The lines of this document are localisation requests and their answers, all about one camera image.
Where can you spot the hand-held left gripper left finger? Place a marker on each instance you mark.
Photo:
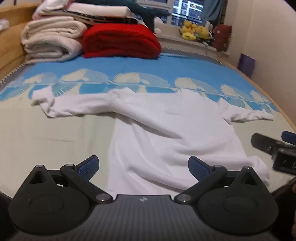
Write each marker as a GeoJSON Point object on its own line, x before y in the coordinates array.
{"type": "Point", "coordinates": [90, 165]}

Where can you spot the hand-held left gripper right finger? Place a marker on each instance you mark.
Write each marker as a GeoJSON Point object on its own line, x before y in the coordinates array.
{"type": "Point", "coordinates": [196, 167]}

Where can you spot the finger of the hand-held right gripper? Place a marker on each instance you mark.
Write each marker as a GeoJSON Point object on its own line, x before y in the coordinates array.
{"type": "Point", "coordinates": [289, 137]}
{"type": "Point", "coordinates": [263, 141]}

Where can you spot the white t-shirt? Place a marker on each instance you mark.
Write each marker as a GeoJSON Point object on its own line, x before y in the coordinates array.
{"type": "Point", "coordinates": [166, 120]}

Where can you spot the purple box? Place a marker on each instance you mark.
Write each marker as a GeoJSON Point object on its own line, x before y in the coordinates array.
{"type": "Point", "coordinates": [247, 64]}

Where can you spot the blue and cream patterned bedsheet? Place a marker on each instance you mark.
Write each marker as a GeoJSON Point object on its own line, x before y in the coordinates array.
{"type": "Point", "coordinates": [148, 67]}

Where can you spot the dark red plush toy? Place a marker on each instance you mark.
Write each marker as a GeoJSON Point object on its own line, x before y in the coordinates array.
{"type": "Point", "coordinates": [222, 37]}

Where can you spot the folded red blanket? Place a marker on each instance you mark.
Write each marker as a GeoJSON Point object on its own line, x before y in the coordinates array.
{"type": "Point", "coordinates": [120, 41]}

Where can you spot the folded cream blanket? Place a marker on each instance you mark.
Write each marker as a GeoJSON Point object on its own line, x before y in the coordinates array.
{"type": "Point", "coordinates": [50, 39]}

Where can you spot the yellow plush toys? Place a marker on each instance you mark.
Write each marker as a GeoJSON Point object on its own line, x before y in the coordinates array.
{"type": "Point", "coordinates": [193, 30]}

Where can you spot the blue curtain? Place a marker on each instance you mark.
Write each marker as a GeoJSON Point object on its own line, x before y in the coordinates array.
{"type": "Point", "coordinates": [215, 10]}

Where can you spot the window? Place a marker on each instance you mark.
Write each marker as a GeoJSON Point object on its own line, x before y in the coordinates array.
{"type": "Point", "coordinates": [188, 11]}

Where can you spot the wooden headboard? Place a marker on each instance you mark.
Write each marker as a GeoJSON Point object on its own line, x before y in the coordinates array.
{"type": "Point", "coordinates": [11, 32]}

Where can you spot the folded white duvet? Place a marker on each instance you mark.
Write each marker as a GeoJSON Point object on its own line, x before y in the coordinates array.
{"type": "Point", "coordinates": [92, 9]}

